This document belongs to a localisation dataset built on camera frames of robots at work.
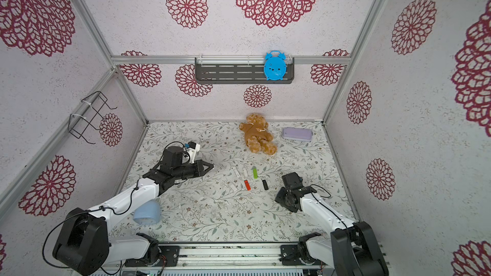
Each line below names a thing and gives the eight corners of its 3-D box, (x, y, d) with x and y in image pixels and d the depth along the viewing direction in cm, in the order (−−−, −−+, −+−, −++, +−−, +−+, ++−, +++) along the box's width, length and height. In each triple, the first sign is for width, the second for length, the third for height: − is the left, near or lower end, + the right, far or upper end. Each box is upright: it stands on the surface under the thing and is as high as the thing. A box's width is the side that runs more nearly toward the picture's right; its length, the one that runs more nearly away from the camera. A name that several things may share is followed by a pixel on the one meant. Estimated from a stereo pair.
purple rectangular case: (282, 138, 115) (283, 134, 112) (282, 129, 120) (283, 125, 117) (311, 142, 113) (312, 138, 111) (310, 132, 118) (311, 128, 115)
